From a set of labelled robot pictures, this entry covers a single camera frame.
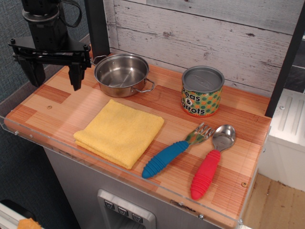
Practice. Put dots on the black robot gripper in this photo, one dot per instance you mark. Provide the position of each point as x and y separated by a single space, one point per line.
51 44

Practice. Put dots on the small stainless steel pot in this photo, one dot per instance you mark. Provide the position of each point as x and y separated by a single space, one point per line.
122 75

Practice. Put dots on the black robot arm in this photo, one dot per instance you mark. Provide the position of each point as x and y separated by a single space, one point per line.
48 12

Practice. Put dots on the yellow folded cloth napkin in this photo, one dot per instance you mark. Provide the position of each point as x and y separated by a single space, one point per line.
119 133

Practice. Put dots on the clear acrylic edge guard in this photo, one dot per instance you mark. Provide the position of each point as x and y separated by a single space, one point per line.
50 115

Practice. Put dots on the grey toy fridge cabinet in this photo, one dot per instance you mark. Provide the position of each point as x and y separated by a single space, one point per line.
166 195

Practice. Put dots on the peas and carrots tin can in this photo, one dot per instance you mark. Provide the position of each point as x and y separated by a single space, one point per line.
202 88

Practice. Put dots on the orange sponge object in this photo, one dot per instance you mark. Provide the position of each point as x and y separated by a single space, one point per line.
28 224

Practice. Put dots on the silver ice dispenser panel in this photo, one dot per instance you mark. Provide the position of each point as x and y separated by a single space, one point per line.
119 213

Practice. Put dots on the white toy sink unit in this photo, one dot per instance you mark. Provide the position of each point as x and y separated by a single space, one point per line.
283 155

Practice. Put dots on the dark vertical post left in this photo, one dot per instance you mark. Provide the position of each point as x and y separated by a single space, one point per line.
97 26

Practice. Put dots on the dark vertical post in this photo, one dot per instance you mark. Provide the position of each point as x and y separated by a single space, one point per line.
97 26
287 63

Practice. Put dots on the blue handled toy fork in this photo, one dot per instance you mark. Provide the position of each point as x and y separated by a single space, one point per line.
160 161

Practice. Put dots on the red handled toy spoon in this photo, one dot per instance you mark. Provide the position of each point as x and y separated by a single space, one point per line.
223 139

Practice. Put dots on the dark vertical post right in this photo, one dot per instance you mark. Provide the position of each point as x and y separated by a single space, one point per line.
287 63

